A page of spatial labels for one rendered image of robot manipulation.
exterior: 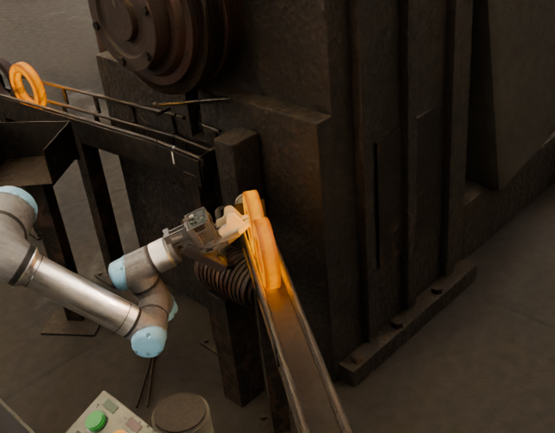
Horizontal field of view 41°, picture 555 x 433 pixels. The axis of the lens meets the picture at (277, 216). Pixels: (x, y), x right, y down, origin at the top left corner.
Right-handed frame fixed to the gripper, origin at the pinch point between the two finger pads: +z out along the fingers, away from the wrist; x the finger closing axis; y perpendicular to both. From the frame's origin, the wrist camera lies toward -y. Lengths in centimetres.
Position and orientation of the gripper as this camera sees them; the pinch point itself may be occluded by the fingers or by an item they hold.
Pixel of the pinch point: (251, 220)
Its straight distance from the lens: 176.8
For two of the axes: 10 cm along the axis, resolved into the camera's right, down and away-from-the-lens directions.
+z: 9.0, -4.3, -0.5
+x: -1.9, -5.0, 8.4
